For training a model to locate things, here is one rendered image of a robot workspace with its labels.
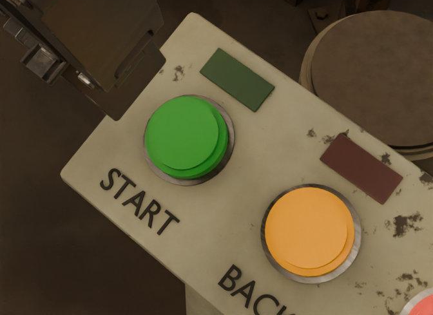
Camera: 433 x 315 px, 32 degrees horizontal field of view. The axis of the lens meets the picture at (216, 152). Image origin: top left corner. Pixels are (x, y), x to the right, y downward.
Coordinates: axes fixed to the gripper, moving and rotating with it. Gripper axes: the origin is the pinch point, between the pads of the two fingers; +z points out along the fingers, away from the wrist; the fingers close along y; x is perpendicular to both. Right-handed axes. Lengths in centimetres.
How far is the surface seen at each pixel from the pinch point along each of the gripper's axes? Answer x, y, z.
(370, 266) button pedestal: -0.6, -10.6, 12.5
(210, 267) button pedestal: 4.0, -4.9, 12.5
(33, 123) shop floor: 8, 42, 74
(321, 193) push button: -1.8, -7.0, 11.7
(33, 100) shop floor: 5, 45, 74
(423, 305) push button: -0.6, -13.4, 11.7
